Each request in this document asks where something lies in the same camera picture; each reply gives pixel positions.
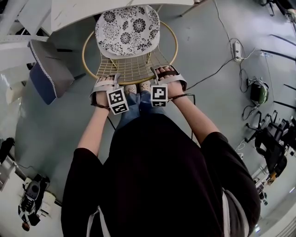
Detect white power strip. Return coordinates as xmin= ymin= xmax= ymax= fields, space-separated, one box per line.
xmin=232 ymin=41 xmax=243 ymax=62

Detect person's right forearm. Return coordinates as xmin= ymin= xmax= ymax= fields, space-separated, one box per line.
xmin=166 ymin=89 xmax=220 ymax=149

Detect black office chair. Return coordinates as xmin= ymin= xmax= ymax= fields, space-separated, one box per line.
xmin=254 ymin=126 xmax=289 ymax=178
xmin=245 ymin=110 xmax=296 ymax=144

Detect person's right hand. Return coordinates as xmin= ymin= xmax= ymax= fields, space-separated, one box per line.
xmin=155 ymin=65 xmax=179 ymax=79

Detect person's left forearm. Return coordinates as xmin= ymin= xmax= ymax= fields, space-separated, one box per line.
xmin=77 ymin=105 xmax=111 ymax=160

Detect grey shoulder strap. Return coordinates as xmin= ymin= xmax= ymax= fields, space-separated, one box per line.
xmin=87 ymin=205 xmax=111 ymax=237
xmin=221 ymin=189 xmax=250 ymax=237

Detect black white floral seat cushion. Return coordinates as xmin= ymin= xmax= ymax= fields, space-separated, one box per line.
xmin=95 ymin=5 xmax=160 ymax=58

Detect person's left hand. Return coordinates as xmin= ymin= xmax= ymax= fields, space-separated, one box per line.
xmin=98 ymin=75 xmax=115 ymax=85

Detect black floor cable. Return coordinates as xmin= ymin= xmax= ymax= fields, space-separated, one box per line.
xmin=186 ymin=57 xmax=235 ymax=91

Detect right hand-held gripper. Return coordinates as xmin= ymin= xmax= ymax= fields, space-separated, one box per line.
xmin=150 ymin=67 xmax=187 ymax=107

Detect green black bag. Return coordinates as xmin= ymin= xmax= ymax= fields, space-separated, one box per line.
xmin=250 ymin=78 xmax=270 ymax=105

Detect blue grey upholstered chair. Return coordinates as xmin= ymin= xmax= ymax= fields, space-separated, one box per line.
xmin=27 ymin=38 xmax=80 ymax=106

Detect person's shoe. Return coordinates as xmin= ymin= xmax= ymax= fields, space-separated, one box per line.
xmin=139 ymin=81 xmax=152 ymax=92
xmin=124 ymin=84 xmax=139 ymax=94

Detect person's blue jeans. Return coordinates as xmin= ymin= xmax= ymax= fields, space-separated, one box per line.
xmin=115 ymin=90 xmax=167 ymax=130

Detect grey black floor device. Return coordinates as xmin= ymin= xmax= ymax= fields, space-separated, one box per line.
xmin=18 ymin=173 xmax=50 ymax=232

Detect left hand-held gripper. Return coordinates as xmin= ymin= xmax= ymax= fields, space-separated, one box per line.
xmin=89 ymin=73 xmax=130 ymax=116

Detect white marble table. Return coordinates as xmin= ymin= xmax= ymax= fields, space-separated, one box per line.
xmin=50 ymin=0 xmax=194 ymax=32

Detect person's black shirt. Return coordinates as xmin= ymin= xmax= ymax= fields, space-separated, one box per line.
xmin=61 ymin=113 xmax=262 ymax=237

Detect person's right shoe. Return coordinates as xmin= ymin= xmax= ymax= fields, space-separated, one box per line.
xmin=139 ymin=81 xmax=152 ymax=92

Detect gold wire round chair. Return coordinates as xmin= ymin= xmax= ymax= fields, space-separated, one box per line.
xmin=82 ymin=19 xmax=179 ymax=86

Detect person's left shoe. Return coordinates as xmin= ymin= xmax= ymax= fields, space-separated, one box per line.
xmin=124 ymin=84 xmax=139 ymax=94

